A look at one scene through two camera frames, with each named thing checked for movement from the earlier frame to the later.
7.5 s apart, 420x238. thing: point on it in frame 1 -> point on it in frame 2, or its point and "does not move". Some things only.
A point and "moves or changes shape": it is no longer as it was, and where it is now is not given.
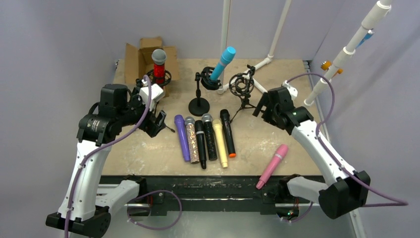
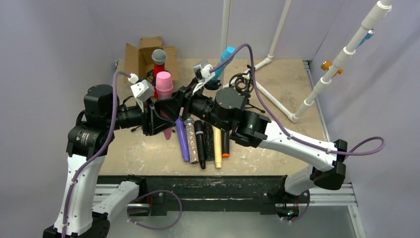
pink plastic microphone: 281,153 -> 164,86
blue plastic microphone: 226,57 does not move
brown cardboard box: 138,62 does not move
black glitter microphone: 207,119 does not move
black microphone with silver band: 199,128 does not move
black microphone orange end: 225,114 moves or changes shape
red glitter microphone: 159,57 does not move
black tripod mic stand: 241,85 does not move
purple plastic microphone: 180,119 does not move
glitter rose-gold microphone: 189,122 does not move
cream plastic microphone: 217,124 moves or changes shape
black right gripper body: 265,107 -> 186,102
